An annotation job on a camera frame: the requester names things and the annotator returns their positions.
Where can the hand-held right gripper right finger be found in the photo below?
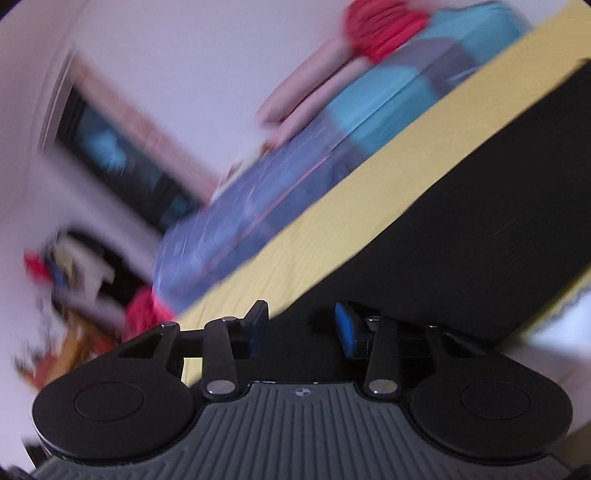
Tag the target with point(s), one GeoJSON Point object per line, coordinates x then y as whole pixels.
{"type": "Point", "coordinates": [346, 330]}

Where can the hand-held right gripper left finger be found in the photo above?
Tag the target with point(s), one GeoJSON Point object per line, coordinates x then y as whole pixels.
{"type": "Point", "coordinates": [259, 332]}

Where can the blue plaid quilt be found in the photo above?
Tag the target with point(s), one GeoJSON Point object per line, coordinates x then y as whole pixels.
{"type": "Point", "coordinates": [240, 221]}

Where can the red cloth heap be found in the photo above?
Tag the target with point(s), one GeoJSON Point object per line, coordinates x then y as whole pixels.
{"type": "Point", "coordinates": [143, 309]}

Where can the black hanging coat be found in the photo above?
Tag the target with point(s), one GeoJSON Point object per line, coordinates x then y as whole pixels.
{"type": "Point", "coordinates": [124, 281]}

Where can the yellow quilted blanket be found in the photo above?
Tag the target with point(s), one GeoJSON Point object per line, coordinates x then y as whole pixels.
{"type": "Point", "coordinates": [369, 175]}

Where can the white hanging shirt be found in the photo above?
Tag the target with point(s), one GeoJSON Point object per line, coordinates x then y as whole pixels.
{"type": "Point", "coordinates": [99, 274]}

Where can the wooden chair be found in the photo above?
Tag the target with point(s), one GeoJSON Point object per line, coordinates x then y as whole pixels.
{"type": "Point", "coordinates": [69, 353]}

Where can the blue hanging garment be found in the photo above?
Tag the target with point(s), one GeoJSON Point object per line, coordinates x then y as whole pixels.
{"type": "Point", "coordinates": [57, 274]}

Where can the beige white-dash patterned blanket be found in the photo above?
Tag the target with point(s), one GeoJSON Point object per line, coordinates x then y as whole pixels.
{"type": "Point", "coordinates": [563, 355]}

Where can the pink folded pillow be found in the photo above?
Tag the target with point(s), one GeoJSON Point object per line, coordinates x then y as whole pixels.
{"type": "Point", "coordinates": [316, 110]}
{"type": "Point", "coordinates": [300, 81]}

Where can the teal grey striped sheet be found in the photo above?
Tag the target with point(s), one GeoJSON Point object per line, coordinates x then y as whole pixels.
{"type": "Point", "coordinates": [378, 110]}

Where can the dark framed window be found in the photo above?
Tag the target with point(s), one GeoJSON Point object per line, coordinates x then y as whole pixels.
{"type": "Point", "coordinates": [120, 157]}

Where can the pink curtain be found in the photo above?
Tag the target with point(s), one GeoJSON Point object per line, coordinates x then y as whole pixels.
{"type": "Point", "coordinates": [152, 134]}

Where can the red hanging garment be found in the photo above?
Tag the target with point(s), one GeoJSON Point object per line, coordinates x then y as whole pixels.
{"type": "Point", "coordinates": [36, 266]}

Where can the stack of red folded clothes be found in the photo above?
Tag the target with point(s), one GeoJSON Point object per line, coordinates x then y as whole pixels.
{"type": "Point", "coordinates": [383, 27]}

